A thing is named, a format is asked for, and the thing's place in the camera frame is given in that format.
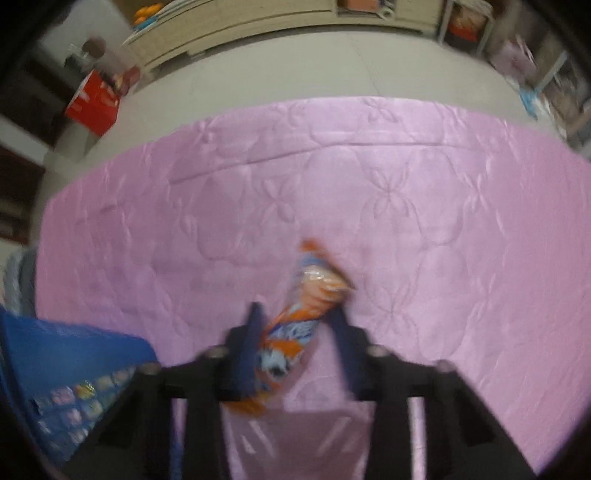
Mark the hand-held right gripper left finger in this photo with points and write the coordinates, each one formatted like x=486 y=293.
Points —
x=247 y=350

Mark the heap of oranges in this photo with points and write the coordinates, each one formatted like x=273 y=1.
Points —
x=147 y=11

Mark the pink bag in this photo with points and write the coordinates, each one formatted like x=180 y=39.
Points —
x=512 y=60

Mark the paper roll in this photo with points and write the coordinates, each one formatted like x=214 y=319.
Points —
x=385 y=13

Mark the orange box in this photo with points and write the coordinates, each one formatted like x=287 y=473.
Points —
x=360 y=5

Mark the pink quilted blanket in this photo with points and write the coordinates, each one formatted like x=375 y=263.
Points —
x=415 y=230

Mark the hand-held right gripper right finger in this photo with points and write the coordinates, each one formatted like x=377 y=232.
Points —
x=344 y=350

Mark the orange snack packet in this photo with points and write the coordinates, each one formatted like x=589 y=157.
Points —
x=300 y=318

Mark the red snack bag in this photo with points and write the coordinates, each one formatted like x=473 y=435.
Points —
x=466 y=23

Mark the blue plastic basket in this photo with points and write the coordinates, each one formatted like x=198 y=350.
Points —
x=55 y=346

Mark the red gift bag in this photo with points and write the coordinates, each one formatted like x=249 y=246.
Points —
x=92 y=104

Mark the beige TV cabinet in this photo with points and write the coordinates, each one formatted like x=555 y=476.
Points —
x=254 y=23

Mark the white shelf rack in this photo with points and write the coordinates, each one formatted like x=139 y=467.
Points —
x=489 y=27

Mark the grey lace sofa cover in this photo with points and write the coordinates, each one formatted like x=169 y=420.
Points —
x=21 y=281

